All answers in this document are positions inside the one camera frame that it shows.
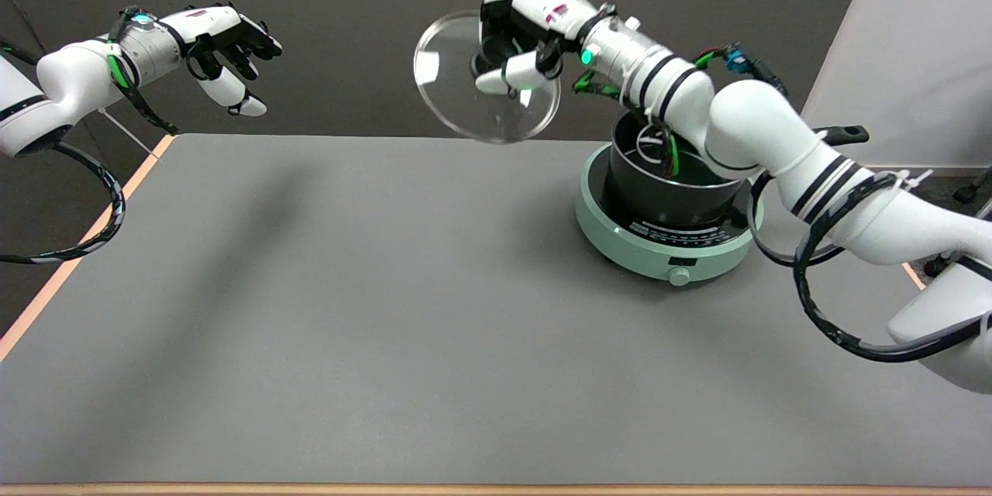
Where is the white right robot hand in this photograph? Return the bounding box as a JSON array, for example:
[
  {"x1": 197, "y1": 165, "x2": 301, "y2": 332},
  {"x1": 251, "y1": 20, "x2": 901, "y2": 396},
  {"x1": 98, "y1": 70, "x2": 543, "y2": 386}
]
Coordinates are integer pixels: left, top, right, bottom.
[{"x1": 473, "y1": 0, "x2": 613, "y2": 98}]

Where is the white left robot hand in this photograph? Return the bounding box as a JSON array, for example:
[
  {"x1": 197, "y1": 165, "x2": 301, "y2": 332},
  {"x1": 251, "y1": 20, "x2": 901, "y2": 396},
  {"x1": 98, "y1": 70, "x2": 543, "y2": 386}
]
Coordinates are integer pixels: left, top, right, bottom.
[{"x1": 167, "y1": 2, "x2": 284, "y2": 118}]

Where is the glass pot lid black knob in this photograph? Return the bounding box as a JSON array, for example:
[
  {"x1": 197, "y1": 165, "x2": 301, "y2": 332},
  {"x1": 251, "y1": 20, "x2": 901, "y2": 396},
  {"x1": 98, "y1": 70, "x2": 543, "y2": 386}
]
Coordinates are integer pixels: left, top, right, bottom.
[{"x1": 413, "y1": 9, "x2": 562, "y2": 145}]

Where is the mint green induction cooker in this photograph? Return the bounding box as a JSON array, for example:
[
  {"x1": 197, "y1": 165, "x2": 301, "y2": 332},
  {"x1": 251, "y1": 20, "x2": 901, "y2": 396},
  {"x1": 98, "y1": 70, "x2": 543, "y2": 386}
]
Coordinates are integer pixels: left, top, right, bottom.
[{"x1": 574, "y1": 142, "x2": 766, "y2": 287}]

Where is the office chair wheeled base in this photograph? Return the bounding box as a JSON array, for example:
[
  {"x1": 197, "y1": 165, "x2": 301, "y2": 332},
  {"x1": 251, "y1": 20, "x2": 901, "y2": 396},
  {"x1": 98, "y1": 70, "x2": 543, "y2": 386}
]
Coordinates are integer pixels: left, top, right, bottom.
[{"x1": 922, "y1": 167, "x2": 992, "y2": 278}]

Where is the green black wrist cable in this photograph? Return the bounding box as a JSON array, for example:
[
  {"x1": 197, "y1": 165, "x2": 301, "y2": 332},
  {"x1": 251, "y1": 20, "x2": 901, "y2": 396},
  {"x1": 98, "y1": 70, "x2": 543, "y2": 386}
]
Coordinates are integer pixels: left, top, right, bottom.
[
  {"x1": 107, "y1": 6, "x2": 181, "y2": 135},
  {"x1": 572, "y1": 46, "x2": 683, "y2": 177}
]

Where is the blue plug black cable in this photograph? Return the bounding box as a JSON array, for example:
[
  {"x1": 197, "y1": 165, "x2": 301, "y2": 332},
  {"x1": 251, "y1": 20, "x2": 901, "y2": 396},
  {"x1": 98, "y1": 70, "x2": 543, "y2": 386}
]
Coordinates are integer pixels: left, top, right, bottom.
[{"x1": 694, "y1": 44, "x2": 790, "y2": 98}]

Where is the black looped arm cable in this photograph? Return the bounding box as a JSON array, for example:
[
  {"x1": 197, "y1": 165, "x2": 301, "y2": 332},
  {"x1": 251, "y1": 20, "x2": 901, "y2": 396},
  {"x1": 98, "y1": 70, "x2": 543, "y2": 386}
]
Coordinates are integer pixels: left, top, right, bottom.
[
  {"x1": 748, "y1": 170, "x2": 992, "y2": 363},
  {"x1": 0, "y1": 141, "x2": 126, "y2": 264}
]

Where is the black saucepan with handle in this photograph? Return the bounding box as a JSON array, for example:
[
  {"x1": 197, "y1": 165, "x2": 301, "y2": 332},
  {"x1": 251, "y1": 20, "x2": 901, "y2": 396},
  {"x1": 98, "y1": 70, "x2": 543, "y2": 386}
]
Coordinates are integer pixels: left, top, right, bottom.
[{"x1": 604, "y1": 110, "x2": 870, "y2": 229}]

